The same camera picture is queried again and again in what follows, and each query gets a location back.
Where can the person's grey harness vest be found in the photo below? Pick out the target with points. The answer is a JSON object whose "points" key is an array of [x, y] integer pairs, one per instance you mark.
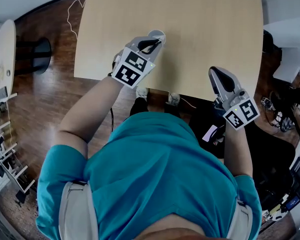
{"points": [[75, 209]]}

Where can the person's right forearm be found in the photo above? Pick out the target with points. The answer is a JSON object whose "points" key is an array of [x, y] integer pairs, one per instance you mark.
{"points": [[237, 154]]}

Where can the person's right leg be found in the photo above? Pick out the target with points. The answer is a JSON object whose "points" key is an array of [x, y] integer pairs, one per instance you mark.
{"points": [[171, 110]]}

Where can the small round grey object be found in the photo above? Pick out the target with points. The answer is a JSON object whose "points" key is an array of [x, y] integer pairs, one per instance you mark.
{"points": [[8, 72]]}

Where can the person's right shoe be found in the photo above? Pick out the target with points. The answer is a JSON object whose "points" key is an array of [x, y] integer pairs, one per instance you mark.
{"points": [[173, 99]]}

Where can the person's leg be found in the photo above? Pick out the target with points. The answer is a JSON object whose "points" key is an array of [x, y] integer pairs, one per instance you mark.
{"points": [[171, 110], [138, 106]]}

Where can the black device with screen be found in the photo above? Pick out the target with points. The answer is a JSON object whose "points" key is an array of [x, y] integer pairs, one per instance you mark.
{"points": [[293, 202]]}

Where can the person's teal shirt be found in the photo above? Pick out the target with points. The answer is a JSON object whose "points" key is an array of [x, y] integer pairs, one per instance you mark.
{"points": [[152, 179]]}

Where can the person's left forearm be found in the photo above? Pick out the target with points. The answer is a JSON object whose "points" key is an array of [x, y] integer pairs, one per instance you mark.
{"points": [[90, 109]]}

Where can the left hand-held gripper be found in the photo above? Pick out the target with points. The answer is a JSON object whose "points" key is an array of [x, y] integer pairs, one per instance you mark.
{"points": [[130, 69]]}

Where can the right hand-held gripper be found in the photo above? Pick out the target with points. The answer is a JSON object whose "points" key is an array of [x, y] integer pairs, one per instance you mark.
{"points": [[240, 116]]}

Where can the white cabinet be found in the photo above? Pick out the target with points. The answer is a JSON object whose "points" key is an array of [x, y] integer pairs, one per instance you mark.
{"points": [[290, 31]]}

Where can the pink phone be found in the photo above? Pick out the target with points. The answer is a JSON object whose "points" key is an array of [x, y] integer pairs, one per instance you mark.
{"points": [[210, 133]]}

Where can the black office chair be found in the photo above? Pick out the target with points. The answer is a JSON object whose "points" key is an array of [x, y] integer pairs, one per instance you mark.
{"points": [[265, 159]]}

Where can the person's shoe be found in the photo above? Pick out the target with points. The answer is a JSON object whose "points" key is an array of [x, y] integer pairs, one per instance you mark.
{"points": [[141, 92], [173, 99]]}

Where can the person's left shoe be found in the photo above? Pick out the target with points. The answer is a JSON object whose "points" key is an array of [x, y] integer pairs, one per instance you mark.
{"points": [[141, 92]]}

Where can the white shelf rack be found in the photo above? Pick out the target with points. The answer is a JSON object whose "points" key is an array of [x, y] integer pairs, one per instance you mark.
{"points": [[7, 159]]}

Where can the person's neck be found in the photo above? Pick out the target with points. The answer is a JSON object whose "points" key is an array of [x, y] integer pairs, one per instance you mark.
{"points": [[170, 229]]}

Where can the round white side table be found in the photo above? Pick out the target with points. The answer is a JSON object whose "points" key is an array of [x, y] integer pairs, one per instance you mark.
{"points": [[5, 46]]}

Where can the person's left leg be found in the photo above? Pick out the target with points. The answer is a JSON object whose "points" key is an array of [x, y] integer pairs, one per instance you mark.
{"points": [[138, 106]]}

